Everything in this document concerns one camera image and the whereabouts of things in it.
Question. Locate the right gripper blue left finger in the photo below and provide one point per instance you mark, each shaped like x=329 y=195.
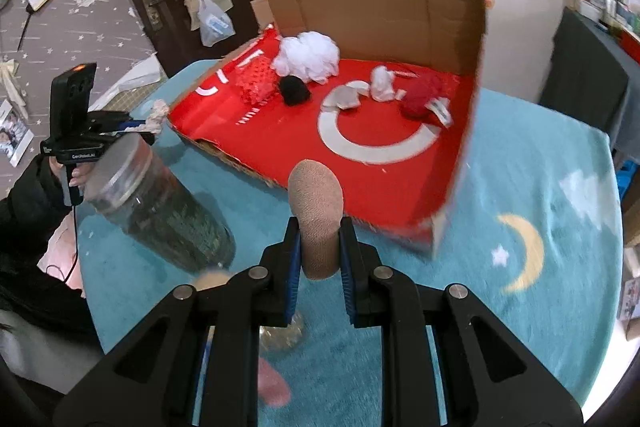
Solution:
x=294 y=239

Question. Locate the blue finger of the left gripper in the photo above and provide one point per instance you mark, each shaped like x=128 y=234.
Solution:
x=131 y=125

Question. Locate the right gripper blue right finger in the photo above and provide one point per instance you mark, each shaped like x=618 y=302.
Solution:
x=347 y=240

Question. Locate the red foam fruit net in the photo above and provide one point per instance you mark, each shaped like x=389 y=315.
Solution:
x=256 y=81

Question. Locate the black fuzzy ball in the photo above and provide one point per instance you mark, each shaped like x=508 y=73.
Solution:
x=293 y=90

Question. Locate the small white plush toy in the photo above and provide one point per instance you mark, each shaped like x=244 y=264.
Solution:
x=382 y=86

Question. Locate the red knitted soft toy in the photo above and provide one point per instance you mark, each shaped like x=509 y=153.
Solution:
x=428 y=97

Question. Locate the white mesh bath pouf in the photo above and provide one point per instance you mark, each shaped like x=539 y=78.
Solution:
x=310 y=56

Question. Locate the cream crochet scrunchie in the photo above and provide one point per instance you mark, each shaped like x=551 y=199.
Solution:
x=155 y=120

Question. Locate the person left hand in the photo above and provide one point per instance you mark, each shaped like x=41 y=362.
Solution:
x=79 y=176

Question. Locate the large glass tea jar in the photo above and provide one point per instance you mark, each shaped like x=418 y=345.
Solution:
x=132 y=188

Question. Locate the small glass jar gold candies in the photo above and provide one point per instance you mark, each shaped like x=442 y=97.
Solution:
x=277 y=339

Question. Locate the plastic bag on door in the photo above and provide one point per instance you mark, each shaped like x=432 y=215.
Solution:
x=215 y=25

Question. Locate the pink round sponge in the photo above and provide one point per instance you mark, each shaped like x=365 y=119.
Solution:
x=272 y=388

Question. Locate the cardboard box red lining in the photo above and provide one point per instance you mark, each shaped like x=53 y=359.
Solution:
x=397 y=174

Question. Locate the grey covered side table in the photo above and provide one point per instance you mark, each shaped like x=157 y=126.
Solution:
x=593 y=80

